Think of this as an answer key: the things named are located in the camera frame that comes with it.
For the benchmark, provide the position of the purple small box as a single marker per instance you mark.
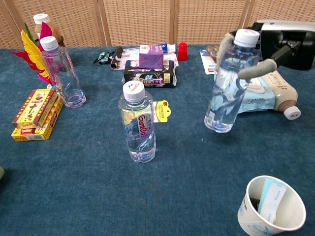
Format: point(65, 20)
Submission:
point(151, 60)

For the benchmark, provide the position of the white paper cup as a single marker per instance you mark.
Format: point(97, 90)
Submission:
point(292, 211)

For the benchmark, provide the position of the light blue wet wipes pack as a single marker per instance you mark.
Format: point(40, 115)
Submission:
point(258, 98)

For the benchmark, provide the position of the woven bamboo folding screen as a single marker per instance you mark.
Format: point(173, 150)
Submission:
point(137, 22)

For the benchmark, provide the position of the grey-tipped silver right robot hand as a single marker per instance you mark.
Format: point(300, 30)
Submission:
point(290, 39)

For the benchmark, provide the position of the blue white toothpaste box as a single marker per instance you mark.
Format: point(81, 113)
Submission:
point(157, 48)

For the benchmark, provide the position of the yellow blister pack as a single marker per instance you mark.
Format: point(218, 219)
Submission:
point(162, 110)

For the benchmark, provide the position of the colourful feather shuttlecock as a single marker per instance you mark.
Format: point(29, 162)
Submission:
point(32, 52)

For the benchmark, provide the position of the red yellow spice box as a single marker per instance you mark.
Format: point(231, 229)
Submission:
point(34, 107)

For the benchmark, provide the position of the yellow flat box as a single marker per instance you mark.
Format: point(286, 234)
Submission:
point(37, 136)

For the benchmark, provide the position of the brown tea bottle white cap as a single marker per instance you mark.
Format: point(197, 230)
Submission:
point(41, 19)

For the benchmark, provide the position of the black sanitary pad pack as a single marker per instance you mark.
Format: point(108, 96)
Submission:
point(150, 78)

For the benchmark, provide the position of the clear unlabelled water bottle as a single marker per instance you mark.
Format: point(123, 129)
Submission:
point(66, 81)

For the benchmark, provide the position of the small red plastic cap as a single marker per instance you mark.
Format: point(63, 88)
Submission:
point(182, 51)

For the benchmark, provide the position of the beige milk tea bottle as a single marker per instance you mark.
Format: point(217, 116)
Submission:
point(285, 96)

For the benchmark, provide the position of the blue white sachet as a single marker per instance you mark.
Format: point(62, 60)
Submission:
point(272, 199)

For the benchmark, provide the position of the clear water bottle red label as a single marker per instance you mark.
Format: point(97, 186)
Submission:
point(139, 127)
point(226, 103)

